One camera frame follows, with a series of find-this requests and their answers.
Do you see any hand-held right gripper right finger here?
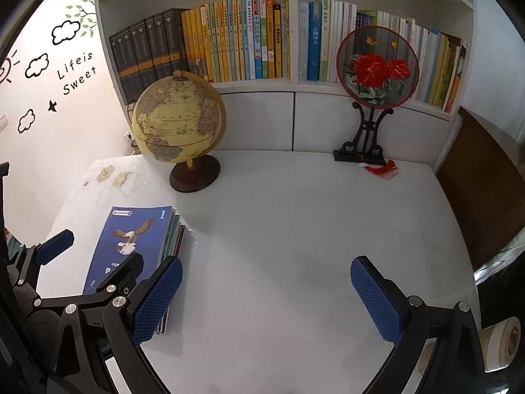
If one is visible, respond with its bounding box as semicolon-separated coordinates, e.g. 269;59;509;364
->
350;255;493;394

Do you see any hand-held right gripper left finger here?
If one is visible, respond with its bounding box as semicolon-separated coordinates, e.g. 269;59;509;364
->
44;255;184;394

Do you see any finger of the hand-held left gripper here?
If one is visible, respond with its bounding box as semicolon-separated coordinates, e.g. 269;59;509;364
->
24;230;75;267
83;252;145;297

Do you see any blue eagle cover book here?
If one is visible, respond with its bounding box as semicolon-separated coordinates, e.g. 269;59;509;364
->
82;205;175;296

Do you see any row of dark hardcover books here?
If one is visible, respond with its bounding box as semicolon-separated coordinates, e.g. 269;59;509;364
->
109;8;191;105

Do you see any row of white blue books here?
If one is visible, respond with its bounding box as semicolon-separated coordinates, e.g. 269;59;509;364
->
297;0;468;115

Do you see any black outline cloud decal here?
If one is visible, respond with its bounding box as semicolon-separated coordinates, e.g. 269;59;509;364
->
16;109;36;135
51;19;82;46
25;53;51;79

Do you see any dark object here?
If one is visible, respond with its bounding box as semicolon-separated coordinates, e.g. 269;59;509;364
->
472;246;525;325

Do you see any red tassel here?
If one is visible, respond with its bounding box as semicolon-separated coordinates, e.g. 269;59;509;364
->
358;158;401;181

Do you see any white paper roll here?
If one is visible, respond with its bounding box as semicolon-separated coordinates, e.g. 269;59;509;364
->
479;315;522;375

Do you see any brown wooden cabinet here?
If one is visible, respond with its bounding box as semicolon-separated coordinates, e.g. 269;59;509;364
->
434;106;525;272

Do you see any yellow globe on wooden base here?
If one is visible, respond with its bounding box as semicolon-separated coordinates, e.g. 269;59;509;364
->
132;70;227;193

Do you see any white bookshelf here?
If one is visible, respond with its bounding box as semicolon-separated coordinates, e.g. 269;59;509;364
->
94;0;476;171

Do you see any round embroidered fan on stand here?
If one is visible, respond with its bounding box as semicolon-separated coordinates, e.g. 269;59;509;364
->
332;25;421;165

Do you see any green leaf tree decal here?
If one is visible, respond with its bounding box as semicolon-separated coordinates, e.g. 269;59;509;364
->
65;0;99;38

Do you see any black lettering wall decal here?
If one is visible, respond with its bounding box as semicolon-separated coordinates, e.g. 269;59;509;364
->
55;50;98;97

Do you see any sun wall decal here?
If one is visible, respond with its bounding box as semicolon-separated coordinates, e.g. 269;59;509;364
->
0;48;20;86

